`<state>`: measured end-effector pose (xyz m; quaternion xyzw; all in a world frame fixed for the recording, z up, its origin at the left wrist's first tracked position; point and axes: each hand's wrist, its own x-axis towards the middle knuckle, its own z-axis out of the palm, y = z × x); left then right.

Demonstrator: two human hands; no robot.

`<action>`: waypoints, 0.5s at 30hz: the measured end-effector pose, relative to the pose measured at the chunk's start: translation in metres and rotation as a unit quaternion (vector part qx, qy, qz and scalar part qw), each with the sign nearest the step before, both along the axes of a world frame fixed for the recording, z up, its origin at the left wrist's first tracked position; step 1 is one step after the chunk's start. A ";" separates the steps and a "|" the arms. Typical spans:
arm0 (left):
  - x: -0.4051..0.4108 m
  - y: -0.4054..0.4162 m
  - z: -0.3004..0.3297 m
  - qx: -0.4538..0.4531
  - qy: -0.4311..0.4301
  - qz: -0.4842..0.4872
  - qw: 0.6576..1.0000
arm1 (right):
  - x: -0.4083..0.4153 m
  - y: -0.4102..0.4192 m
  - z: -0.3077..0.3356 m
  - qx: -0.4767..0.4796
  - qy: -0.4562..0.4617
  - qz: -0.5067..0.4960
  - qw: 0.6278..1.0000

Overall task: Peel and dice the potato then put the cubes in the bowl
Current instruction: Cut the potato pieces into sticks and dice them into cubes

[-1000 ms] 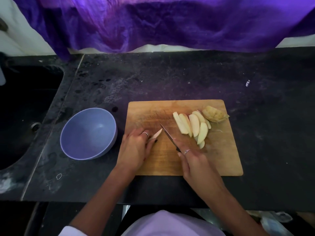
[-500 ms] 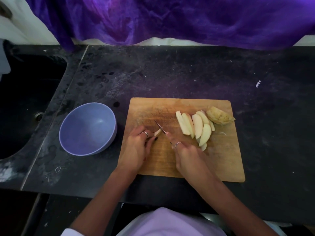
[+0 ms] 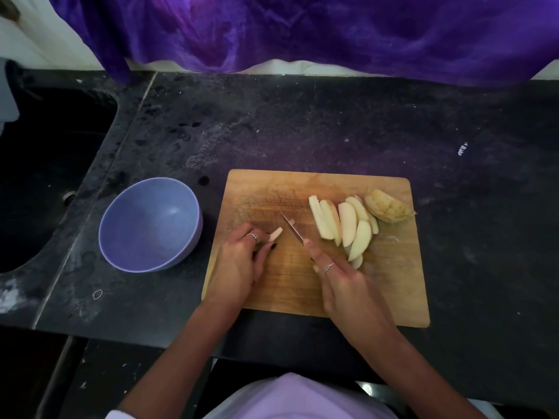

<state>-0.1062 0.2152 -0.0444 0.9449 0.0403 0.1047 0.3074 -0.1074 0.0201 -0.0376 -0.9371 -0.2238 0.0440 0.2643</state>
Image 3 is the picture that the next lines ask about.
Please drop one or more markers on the person's right hand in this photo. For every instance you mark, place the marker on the person's right hand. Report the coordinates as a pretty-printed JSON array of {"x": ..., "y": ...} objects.
[{"x": 354, "y": 301}]

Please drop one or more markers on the person's left hand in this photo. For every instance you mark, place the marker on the person's left hand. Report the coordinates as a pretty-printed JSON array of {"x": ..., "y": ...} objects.
[{"x": 234, "y": 270}]

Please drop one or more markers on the tan potato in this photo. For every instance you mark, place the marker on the tan potato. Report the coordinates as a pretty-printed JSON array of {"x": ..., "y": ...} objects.
[{"x": 275, "y": 234}]

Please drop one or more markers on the blue bowl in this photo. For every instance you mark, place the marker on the blue bowl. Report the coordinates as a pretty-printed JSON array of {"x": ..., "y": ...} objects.
[{"x": 148, "y": 224}]

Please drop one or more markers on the rounded potato end piece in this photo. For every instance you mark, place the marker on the rounded potato end piece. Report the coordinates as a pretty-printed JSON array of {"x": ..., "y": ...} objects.
[{"x": 387, "y": 206}]

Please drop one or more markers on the person's right forearm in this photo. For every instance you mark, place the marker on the person's right forearm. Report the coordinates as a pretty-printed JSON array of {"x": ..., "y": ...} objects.
[{"x": 419, "y": 375}]

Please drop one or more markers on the person's left forearm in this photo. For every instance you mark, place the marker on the person's left forearm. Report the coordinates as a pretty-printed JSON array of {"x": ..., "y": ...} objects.
[{"x": 179, "y": 362}]

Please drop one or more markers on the wooden cutting board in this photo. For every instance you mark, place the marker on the wooden cutting board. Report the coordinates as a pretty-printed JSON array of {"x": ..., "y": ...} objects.
[{"x": 393, "y": 275}]

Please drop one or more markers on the white rubber band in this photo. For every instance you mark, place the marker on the white rubber band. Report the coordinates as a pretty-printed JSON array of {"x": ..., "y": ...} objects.
[{"x": 92, "y": 294}]

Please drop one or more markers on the small white scrap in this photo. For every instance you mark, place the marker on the small white scrap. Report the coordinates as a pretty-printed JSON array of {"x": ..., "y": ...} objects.
[{"x": 463, "y": 149}]

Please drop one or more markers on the dark sink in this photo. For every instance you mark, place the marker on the dark sink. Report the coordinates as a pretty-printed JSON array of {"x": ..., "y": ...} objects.
[{"x": 44, "y": 170}]

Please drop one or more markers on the purple cloth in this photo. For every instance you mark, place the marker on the purple cloth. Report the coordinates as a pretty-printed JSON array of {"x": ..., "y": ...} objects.
[{"x": 349, "y": 30}]

